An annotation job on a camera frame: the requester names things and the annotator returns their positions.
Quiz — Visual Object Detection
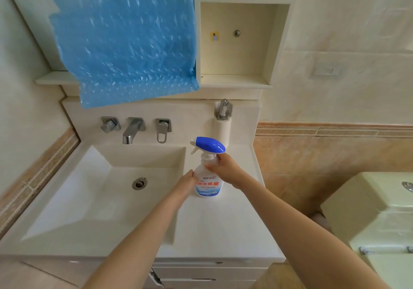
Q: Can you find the person's left hand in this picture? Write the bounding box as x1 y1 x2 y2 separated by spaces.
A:
172 169 196 201

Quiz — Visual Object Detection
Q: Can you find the person's right hand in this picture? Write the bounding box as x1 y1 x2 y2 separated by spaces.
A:
205 152 250 190

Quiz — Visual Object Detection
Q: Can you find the white spray bottle blue nozzle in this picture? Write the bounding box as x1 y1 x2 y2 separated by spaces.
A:
190 136 226 199

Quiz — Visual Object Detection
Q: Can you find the person's right forearm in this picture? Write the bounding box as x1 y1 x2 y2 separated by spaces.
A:
237 180 395 289

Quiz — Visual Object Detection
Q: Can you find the person's left forearm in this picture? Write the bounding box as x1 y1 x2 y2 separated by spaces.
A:
82 191 182 289

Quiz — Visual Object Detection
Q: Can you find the white soap dispenser chrome pump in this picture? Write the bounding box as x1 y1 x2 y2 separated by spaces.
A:
212 98 233 149

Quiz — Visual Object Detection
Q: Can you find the chrome faucet spout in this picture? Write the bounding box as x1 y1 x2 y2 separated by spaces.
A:
122 117 146 145

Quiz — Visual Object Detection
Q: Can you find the white sink basin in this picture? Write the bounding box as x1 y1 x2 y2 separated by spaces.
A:
21 145 187 245

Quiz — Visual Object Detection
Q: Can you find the cream vanity cabinet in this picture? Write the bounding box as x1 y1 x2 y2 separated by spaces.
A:
19 258 286 289

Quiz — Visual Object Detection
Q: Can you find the blue plastic sheet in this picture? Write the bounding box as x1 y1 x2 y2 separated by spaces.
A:
48 0 200 109

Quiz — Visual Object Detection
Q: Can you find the pale green toilet tank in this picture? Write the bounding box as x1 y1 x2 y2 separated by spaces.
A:
320 171 413 254

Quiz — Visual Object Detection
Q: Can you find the pale green toilet lid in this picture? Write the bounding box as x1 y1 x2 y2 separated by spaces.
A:
361 252 413 289

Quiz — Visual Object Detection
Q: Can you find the chrome loop faucet handle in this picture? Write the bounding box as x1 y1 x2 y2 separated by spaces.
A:
155 118 172 143

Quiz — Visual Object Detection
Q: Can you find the chrome knob faucet handle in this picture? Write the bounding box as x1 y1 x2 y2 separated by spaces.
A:
100 116 121 134

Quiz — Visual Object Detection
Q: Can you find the metal drawer handle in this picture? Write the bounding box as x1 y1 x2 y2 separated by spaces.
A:
149 267 166 289

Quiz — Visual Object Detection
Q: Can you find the cream wall shelf cabinet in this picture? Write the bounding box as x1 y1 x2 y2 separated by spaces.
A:
195 0 297 90

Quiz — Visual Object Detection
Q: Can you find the white wall switch plate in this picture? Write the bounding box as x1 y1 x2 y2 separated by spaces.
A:
309 65 345 80

